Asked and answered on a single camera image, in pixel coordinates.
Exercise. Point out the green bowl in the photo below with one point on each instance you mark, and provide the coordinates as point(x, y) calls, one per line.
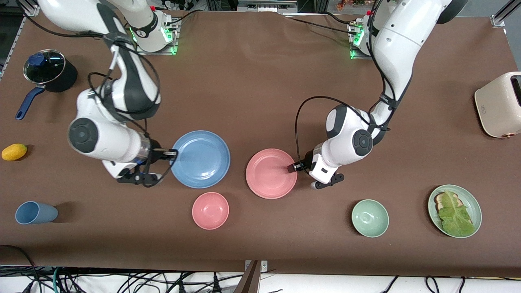
point(370, 218)

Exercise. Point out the toasted bread slice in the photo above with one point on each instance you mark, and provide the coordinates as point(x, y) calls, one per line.
point(439, 199)

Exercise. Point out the green plate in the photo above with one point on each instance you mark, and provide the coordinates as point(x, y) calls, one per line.
point(473, 203)

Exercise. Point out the pink plate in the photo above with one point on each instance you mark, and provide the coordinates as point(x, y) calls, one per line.
point(264, 175)

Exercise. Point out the blue plate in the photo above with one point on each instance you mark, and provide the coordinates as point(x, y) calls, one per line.
point(203, 158)

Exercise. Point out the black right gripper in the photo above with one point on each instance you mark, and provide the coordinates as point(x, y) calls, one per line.
point(156, 153)

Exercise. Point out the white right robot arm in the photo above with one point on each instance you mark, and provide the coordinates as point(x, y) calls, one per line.
point(106, 142)

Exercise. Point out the grey metal bracket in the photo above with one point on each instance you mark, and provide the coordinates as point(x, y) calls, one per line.
point(266, 6)

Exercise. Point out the pink bowl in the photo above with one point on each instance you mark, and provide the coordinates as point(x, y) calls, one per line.
point(210, 211)

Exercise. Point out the green lettuce leaf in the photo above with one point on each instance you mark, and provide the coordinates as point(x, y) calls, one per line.
point(456, 217)

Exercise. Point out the dark metal pole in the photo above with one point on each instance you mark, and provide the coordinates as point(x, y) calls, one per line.
point(248, 280)

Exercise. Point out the small metal clamp plate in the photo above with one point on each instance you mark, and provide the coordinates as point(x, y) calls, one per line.
point(264, 266)

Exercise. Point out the blue cup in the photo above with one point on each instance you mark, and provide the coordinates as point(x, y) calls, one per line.
point(34, 213)

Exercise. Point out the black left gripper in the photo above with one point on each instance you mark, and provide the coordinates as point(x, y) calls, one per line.
point(306, 160)

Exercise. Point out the aluminium frame rail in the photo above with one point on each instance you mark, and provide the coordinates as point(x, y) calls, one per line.
point(29, 9)
point(498, 20)

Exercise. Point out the white power strip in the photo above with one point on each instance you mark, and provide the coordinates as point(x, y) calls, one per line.
point(175, 4)

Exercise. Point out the yellow lemon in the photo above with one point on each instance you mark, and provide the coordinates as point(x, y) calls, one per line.
point(14, 152)

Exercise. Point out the beige toaster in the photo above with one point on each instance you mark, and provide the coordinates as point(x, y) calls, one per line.
point(494, 106)

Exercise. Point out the colourful toy items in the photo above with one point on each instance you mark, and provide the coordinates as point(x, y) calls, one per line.
point(354, 4)

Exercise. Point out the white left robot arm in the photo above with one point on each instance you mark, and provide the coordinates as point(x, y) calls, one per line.
point(399, 40)

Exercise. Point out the glass lid blue knob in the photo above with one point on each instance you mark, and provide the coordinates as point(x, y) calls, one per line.
point(51, 69)

